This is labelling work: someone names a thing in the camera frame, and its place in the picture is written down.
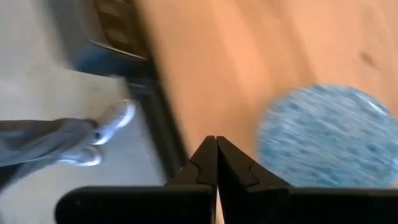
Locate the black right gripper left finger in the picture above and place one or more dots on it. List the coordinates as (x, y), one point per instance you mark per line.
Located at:
(186, 205)

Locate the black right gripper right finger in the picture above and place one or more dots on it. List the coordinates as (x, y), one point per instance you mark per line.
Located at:
(264, 205)

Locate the blue glitter round candle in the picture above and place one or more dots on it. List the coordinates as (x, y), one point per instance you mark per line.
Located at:
(326, 137)

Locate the person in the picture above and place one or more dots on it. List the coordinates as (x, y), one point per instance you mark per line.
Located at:
(46, 137)

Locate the black aluminium table frame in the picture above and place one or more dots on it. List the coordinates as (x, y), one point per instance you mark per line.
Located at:
(157, 124)

